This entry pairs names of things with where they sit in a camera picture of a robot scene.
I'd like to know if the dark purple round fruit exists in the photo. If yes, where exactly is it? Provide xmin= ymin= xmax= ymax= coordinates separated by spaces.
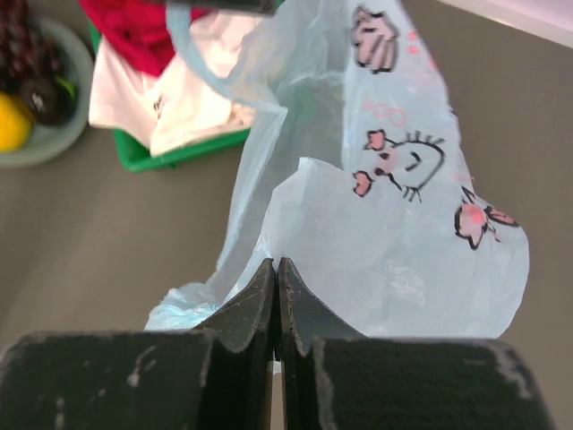
xmin=20 ymin=76 xmax=76 ymax=126

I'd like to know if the light blue plastic bag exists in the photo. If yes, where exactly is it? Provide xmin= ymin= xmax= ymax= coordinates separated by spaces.
xmin=146 ymin=1 xmax=529 ymax=338

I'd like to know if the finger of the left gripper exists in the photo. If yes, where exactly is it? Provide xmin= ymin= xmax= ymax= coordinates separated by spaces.
xmin=167 ymin=0 xmax=278 ymax=14

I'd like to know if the orange fruit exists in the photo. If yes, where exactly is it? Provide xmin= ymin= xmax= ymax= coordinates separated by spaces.
xmin=0 ymin=92 xmax=34 ymax=152

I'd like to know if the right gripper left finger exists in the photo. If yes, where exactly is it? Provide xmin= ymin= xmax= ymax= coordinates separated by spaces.
xmin=1 ymin=260 xmax=276 ymax=429

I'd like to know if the white cloth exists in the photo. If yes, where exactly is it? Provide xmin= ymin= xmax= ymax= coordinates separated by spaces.
xmin=88 ymin=13 xmax=259 ymax=158

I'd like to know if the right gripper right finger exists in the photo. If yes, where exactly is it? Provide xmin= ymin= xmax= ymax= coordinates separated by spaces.
xmin=278 ymin=258 xmax=555 ymax=429

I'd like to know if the green plastic tray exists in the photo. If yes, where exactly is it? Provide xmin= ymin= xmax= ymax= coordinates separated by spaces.
xmin=84 ymin=17 xmax=252 ymax=173

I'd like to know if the red cloth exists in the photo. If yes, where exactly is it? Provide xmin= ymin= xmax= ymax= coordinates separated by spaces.
xmin=79 ymin=0 xmax=211 ymax=78

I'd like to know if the grey-green plate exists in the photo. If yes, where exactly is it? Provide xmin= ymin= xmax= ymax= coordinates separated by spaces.
xmin=1 ymin=15 xmax=94 ymax=168

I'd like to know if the dark red grape bunch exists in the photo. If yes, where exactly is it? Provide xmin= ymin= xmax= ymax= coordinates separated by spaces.
xmin=1 ymin=0 xmax=65 ymax=94

